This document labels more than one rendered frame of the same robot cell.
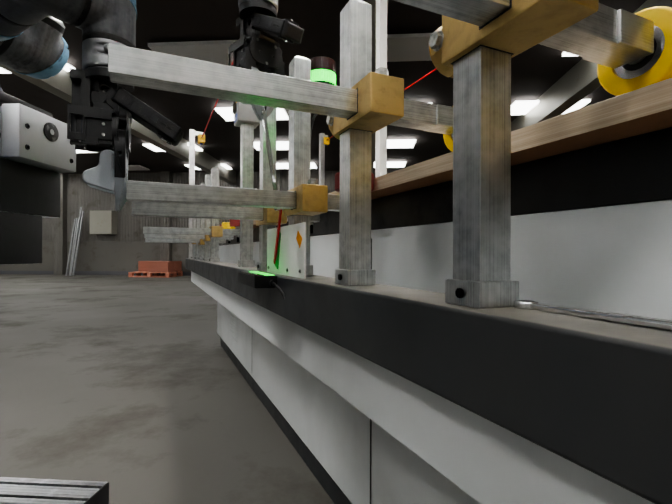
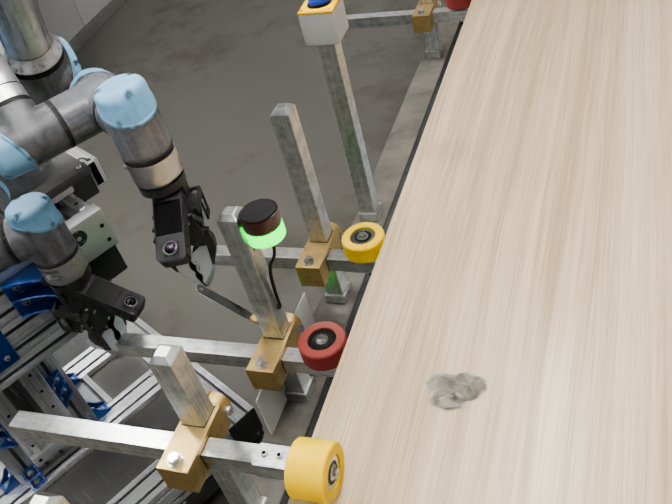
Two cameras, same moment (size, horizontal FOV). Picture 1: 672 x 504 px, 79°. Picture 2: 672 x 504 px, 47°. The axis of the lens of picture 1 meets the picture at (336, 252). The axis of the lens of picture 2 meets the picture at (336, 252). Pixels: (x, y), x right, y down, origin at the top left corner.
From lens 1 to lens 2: 1.33 m
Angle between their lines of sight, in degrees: 62
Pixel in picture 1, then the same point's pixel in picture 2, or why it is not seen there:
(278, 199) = (239, 362)
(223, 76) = (73, 440)
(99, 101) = (70, 296)
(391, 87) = (178, 477)
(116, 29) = (46, 261)
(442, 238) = not seen: hidden behind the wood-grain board
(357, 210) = (226, 488)
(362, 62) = (183, 405)
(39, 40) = (46, 92)
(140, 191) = (128, 351)
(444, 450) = not seen: outside the picture
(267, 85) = (102, 445)
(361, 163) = not seen: hidden behind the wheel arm
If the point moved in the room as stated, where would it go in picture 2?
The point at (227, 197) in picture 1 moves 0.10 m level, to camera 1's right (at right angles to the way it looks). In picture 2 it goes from (193, 358) to (230, 381)
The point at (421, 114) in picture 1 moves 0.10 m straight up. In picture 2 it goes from (238, 467) to (214, 424)
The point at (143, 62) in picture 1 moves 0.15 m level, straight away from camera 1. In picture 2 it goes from (29, 434) to (78, 357)
